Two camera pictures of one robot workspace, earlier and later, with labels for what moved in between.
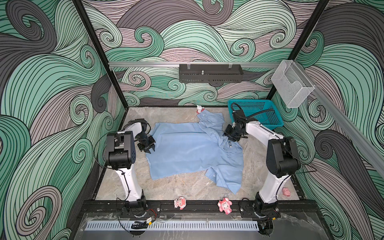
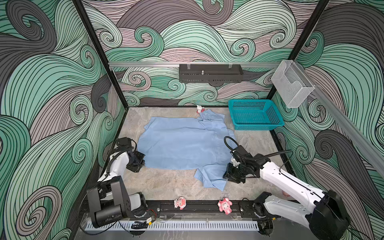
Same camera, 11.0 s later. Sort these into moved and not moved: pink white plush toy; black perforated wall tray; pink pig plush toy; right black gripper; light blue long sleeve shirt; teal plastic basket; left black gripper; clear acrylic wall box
Moved: right black gripper; left black gripper; light blue long sleeve shirt
Not moved: teal plastic basket; pink white plush toy; pink pig plush toy; clear acrylic wall box; black perforated wall tray
